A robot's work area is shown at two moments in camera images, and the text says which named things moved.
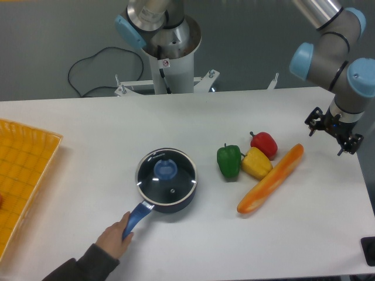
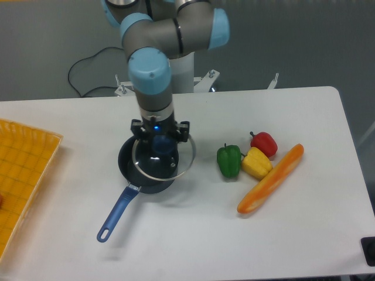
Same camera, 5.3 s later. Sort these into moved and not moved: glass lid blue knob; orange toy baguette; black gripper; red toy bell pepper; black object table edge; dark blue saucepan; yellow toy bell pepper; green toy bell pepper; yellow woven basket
Moved: glass lid blue knob; black gripper; dark blue saucepan
Not moved: orange toy baguette; black object table edge; green toy bell pepper; yellow woven basket; red toy bell pepper; yellow toy bell pepper
